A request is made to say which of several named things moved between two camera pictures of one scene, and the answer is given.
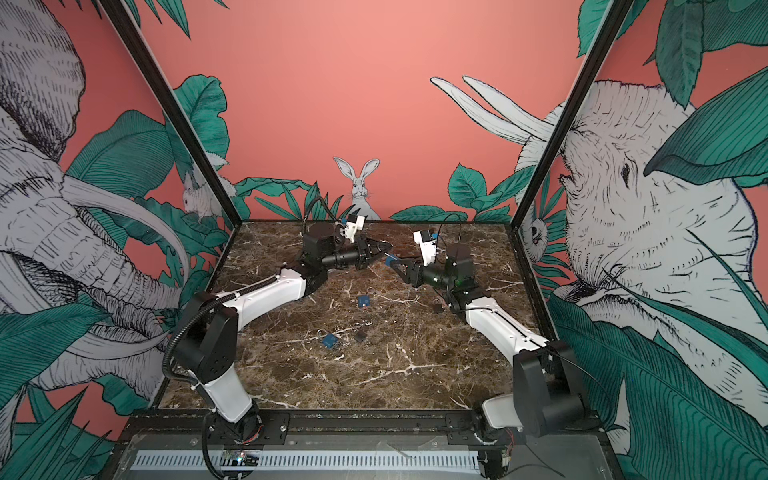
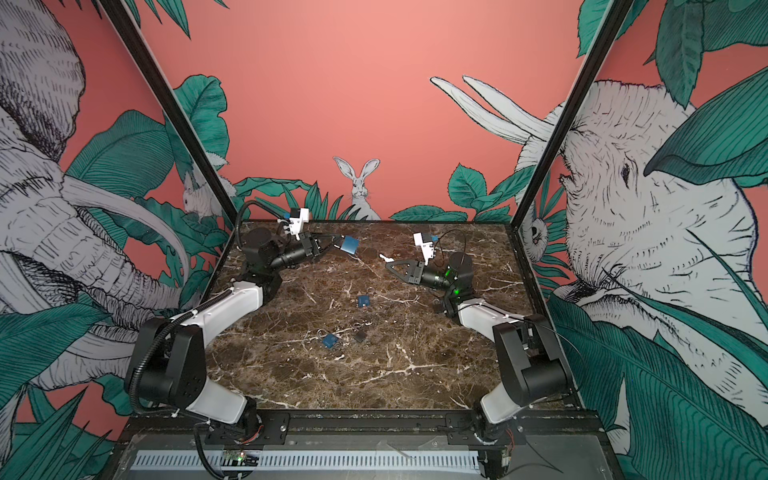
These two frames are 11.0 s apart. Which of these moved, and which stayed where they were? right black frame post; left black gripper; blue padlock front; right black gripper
Moved: left black gripper
Stayed: right black frame post; right black gripper; blue padlock front
